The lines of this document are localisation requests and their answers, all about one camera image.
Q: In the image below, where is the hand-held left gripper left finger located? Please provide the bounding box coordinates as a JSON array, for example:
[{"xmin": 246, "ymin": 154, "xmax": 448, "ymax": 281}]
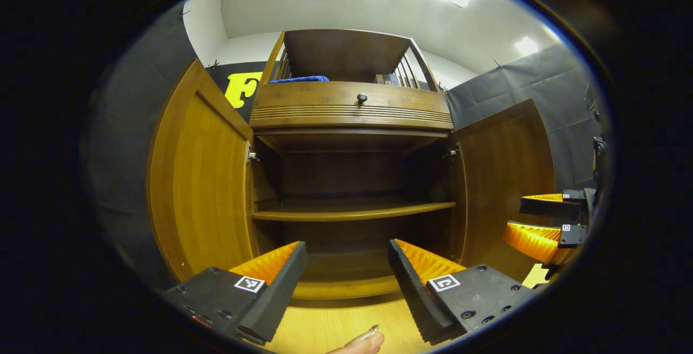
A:
[{"xmin": 162, "ymin": 240, "xmax": 309, "ymax": 345}]

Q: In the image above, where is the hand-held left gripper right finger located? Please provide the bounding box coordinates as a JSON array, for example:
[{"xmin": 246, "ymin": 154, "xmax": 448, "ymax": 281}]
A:
[{"xmin": 388, "ymin": 238, "xmax": 538, "ymax": 345}]

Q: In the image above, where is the wooden cabinet door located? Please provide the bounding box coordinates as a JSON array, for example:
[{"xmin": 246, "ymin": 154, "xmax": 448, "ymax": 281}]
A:
[
  {"xmin": 146, "ymin": 59, "xmax": 259, "ymax": 283},
  {"xmin": 448, "ymin": 98, "xmax": 555, "ymax": 283}
]

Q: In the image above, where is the wooden cabinet shelf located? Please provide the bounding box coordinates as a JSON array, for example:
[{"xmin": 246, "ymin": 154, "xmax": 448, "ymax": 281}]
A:
[{"xmin": 249, "ymin": 201, "xmax": 457, "ymax": 222}]

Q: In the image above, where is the wooden cabinet drawer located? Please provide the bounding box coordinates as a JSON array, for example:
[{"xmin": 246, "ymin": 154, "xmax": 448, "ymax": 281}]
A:
[{"xmin": 249, "ymin": 81, "xmax": 454, "ymax": 130}]

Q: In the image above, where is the small ceiling light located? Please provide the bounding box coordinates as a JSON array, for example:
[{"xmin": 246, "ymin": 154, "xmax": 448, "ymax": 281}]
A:
[{"xmin": 513, "ymin": 36, "xmax": 541, "ymax": 57}]

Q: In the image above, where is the blue cloth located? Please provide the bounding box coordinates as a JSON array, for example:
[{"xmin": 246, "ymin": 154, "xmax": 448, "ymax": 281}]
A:
[{"xmin": 269, "ymin": 75, "xmax": 330, "ymax": 84}]

